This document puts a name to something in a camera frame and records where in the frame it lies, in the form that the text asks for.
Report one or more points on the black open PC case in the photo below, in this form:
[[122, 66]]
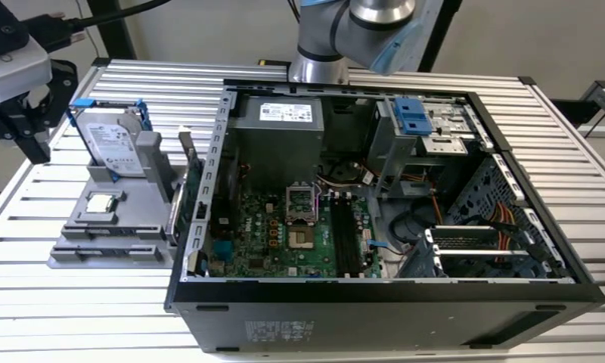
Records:
[[332, 321]]

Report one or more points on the grey metal disk bay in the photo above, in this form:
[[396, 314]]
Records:
[[464, 242]]

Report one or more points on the silver CPU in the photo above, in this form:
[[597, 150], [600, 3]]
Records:
[[100, 203]]

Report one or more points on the black round cooling fan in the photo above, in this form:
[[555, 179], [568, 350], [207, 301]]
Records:
[[345, 172]]

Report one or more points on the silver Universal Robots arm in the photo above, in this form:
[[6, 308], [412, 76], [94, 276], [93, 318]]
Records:
[[323, 30]]

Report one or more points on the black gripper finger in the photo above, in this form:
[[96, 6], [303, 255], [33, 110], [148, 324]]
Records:
[[65, 75], [0, 121]]

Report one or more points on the blue plastic drive latch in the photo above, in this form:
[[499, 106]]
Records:
[[411, 113]]

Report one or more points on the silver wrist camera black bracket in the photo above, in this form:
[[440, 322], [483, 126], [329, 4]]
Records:
[[9, 75]]

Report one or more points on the hard disk in blue carrier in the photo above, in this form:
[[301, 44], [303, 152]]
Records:
[[110, 143]]

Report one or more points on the CPU socket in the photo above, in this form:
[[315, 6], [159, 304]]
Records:
[[303, 238]]

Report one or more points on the green motherboard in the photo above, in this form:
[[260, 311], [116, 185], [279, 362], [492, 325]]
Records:
[[252, 234]]

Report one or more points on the grey parts rack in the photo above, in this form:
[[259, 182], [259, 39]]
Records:
[[130, 211]]

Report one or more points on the yellow black table clamp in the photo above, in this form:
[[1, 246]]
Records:
[[263, 62]]

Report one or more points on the black frame post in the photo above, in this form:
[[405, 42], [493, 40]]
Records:
[[445, 30], [116, 41]]

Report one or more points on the black RAM slot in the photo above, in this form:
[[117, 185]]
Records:
[[340, 234], [353, 234]]

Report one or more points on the grey power supply unit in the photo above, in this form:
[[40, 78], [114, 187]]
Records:
[[277, 151]]

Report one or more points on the green graphics card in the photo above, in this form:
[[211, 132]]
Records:
[[191, 181]]

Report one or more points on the grey metal drive bay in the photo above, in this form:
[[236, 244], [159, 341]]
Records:
[[444, 147]]

